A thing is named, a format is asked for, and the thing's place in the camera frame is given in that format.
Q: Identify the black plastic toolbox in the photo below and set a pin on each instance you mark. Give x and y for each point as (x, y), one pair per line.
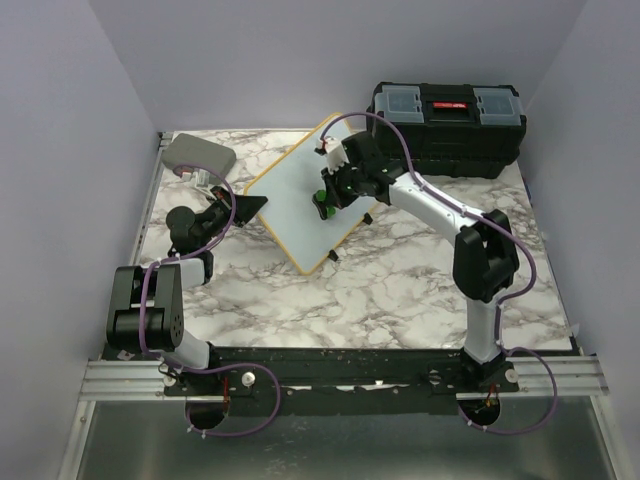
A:
(451, 130)

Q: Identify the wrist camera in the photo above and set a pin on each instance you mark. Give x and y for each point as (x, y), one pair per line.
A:
(197, 179)
(333, 151)

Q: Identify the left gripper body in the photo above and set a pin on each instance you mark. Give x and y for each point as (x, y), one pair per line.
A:
(216, 218)

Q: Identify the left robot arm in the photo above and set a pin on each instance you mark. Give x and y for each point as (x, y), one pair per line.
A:
(146, 313)

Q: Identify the yellow framed whiteboard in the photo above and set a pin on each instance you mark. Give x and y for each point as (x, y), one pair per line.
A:
(289, 214)

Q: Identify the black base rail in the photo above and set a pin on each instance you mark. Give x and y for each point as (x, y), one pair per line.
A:
(256, 382)

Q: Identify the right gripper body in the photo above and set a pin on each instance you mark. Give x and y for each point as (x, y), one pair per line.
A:
(344, 186)

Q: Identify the grey plastic case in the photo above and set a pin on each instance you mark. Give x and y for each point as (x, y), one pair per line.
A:
(188, 153)

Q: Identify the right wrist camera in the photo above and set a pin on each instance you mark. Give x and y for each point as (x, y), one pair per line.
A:
(333, 151)

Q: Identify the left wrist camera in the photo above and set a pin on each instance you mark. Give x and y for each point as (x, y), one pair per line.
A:
(197, 179)

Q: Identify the green whiteboard eraser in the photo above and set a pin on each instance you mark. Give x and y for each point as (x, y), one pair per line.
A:
(321, 195)

